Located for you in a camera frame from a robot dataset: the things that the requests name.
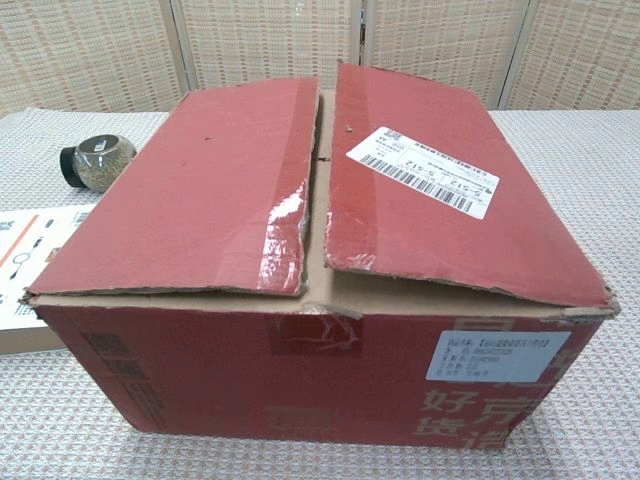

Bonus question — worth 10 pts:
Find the red cardboard shipping box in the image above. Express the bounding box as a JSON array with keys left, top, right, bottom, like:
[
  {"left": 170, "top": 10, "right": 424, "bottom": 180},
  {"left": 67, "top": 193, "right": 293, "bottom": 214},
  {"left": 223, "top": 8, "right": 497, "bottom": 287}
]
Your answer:
[{"left": 18, "top": 60, "right": 623, "bottom": 456}]

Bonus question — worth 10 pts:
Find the flat white printed box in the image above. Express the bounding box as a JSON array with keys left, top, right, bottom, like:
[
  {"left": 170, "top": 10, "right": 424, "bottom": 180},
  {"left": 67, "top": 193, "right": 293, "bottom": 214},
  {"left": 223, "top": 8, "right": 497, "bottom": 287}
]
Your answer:
[{"left": 0, "top": 203, "right": 99, "bottom": 357}]

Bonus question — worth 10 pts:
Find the woven folding screen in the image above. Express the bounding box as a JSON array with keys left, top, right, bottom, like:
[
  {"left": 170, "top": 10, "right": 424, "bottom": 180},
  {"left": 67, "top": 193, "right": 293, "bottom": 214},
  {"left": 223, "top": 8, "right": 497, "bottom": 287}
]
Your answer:
[{"left": 0, "top": 0, "right": 640, "bottom": 115}]

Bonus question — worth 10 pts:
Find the round glass jar black lid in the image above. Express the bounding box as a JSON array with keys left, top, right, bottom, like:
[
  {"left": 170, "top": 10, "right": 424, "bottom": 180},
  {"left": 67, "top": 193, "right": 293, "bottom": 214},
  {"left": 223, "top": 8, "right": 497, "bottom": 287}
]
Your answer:
[{"left": 59, "top": 133, "right": 137, "bottom": 194}]

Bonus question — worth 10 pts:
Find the white woven tablecloth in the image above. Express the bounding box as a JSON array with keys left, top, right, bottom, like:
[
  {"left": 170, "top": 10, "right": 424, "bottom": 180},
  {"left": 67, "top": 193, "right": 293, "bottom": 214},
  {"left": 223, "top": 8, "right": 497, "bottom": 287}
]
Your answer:
[{"left": 0, "top": 106, "right": 640, "bottom": 480}]

